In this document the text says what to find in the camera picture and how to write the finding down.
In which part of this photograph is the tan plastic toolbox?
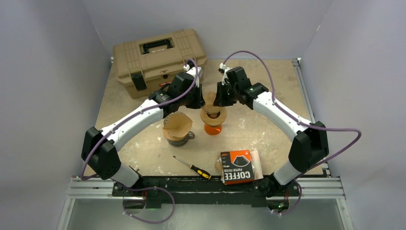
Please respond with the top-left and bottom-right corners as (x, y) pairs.
(113, 29), (207, 99)

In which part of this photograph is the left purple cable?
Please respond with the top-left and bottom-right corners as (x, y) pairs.
(79, 58), (199, 225)

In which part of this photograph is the yellow black screwdriver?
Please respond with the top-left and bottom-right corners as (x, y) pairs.
(173, 156), (212, 180)

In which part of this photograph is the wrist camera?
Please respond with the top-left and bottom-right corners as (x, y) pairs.
(218, 63), (231, 85)
(183, 64), (203, 88)

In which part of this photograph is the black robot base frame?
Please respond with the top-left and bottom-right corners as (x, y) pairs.
(65, 174), (346, 210)

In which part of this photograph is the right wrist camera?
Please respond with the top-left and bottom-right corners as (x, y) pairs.
(218, 63), (231, 85)

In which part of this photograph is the orange glass carafe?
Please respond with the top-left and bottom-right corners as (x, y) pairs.
(204, 124), (222, 136)

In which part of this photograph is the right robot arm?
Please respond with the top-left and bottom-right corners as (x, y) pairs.
(213, 64), (329, 195)

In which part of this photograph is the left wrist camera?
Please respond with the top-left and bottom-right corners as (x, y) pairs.
(183, 64), (203, 88)

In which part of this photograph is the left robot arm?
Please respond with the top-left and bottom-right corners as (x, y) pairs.
(81, 67), (204, 196)

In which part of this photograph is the coffee paper filter box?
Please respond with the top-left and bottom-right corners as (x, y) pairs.
(220, 150), (255, 185)

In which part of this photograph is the wooden ring holder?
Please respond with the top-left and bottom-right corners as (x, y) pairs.
(164, 133), (190, 142)
(200, 107), (227, 127)

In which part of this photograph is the smoky glass carafe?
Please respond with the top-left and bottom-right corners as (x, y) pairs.
(162, 112), (195, 147)

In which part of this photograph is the brown paper coffee filter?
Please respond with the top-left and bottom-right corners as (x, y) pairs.
(162, 112), (193, 137)

